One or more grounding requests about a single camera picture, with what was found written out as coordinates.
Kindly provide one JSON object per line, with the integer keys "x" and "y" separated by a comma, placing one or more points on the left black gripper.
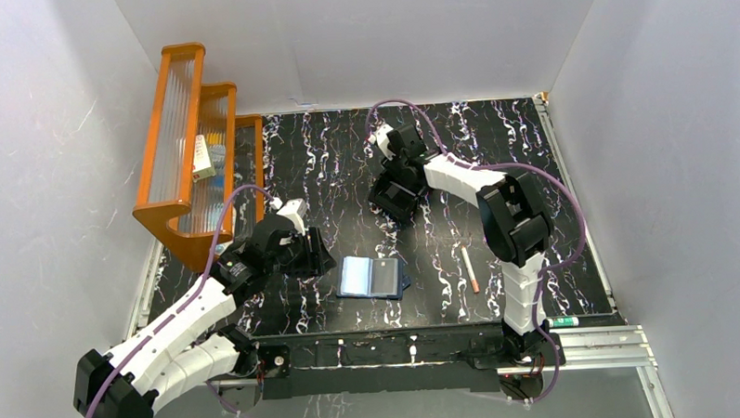
{"x": 313, "y": 253}

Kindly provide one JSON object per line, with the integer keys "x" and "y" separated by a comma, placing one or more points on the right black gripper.
{"x": 393, "y": 167}

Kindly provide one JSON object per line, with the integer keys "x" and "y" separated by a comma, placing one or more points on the blue leather card holder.
{"x": 355, "y": 279}

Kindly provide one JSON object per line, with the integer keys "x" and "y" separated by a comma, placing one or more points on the black VIP credit card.
{"x": 385, "y": 277}

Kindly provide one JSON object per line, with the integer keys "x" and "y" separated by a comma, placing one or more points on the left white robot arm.
{"x": 179, "y": 350}

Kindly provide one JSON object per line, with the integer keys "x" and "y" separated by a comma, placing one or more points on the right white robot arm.
{"x": 514, "y": 220}

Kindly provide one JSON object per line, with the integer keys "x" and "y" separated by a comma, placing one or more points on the black card box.
{"x": 396, "y": 200}

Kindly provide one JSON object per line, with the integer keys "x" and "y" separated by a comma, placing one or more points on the orange wooden rack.
{"x": 183, "y": 215}

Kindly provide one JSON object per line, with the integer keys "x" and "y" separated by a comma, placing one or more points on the white orange pen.
{"x": 470, "y": 270}

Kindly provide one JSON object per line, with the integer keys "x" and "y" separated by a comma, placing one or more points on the white red small box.
{"x": 203, "y": 165}

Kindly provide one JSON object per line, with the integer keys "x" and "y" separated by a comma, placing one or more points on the green white marker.
{"x": 563, "y": 322}

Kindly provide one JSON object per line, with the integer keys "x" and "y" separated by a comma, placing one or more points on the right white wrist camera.
{"x": 380, "y": 139}

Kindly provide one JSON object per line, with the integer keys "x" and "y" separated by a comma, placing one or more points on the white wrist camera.
{"x": 380, "y": 139}
{"x": 293, "y": 209}

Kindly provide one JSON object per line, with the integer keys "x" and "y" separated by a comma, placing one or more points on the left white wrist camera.
{"x": 293, "y": 209}

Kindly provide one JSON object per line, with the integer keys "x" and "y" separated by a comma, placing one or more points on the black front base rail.
{"x": 481, "y": 357}

